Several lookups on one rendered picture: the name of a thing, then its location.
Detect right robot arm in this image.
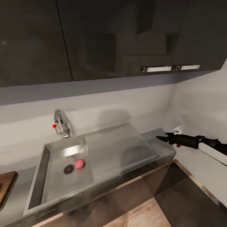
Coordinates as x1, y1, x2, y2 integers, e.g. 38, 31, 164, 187
156, 125, 227, 166

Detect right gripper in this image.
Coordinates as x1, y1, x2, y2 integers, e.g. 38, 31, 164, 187
156, 133, 188, 146

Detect cutting board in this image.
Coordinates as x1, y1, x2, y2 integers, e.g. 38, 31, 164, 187
0, 171, 17, 208

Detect vidalia onion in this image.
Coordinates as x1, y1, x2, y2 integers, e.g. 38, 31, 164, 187
76, 159, 84, 169

